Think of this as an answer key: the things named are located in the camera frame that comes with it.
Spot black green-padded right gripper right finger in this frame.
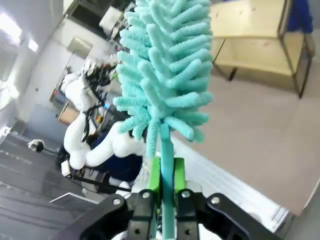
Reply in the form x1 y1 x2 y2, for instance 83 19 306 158
174 157 271 240

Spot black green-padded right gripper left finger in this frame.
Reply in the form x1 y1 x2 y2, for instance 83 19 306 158
81 157 161 240

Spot teal chenille duster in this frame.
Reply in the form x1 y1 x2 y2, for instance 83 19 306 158
112 0 215 240

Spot small white box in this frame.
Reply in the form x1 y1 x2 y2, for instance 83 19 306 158
60 160 72 177

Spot person in blue fleece jacket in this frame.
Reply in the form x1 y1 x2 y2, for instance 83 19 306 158
287 0 314 35

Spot round black and white camera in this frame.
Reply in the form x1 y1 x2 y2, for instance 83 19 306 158
27 139 46 153

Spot wooden shelf unit black frame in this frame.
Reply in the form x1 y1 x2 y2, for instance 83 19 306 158
209 0 316 99

